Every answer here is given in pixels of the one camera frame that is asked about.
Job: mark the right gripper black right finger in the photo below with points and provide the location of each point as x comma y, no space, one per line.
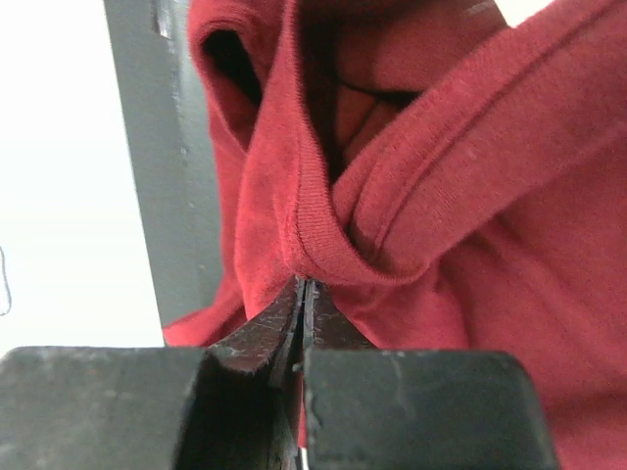
368,408

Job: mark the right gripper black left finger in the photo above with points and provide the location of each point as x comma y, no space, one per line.
233,405

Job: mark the dark red t shirt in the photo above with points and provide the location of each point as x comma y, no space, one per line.
456,182

